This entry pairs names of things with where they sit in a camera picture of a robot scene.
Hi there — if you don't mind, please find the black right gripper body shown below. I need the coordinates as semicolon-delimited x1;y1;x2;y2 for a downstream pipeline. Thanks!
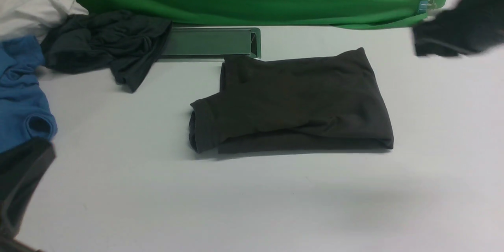
412;0;504;57

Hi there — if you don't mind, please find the gray long-sleeved shirt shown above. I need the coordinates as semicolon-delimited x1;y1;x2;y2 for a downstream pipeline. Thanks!
189;48;394;154

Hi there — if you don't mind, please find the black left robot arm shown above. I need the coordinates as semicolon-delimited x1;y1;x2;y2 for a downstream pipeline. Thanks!
0;137;56;252

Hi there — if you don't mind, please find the dark teal crumpled shirt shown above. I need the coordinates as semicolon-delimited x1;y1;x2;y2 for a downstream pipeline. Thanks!
41;10;172;93

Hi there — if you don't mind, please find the white crumpled shirt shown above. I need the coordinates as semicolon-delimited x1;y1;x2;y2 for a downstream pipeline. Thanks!
0;0;89;42

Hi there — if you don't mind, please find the blue crumpled shirt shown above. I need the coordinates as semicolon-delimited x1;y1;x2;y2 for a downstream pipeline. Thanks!
0;35;57;152

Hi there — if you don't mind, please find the blue binder clip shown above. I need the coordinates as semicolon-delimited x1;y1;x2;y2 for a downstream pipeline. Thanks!
417;0;436;14

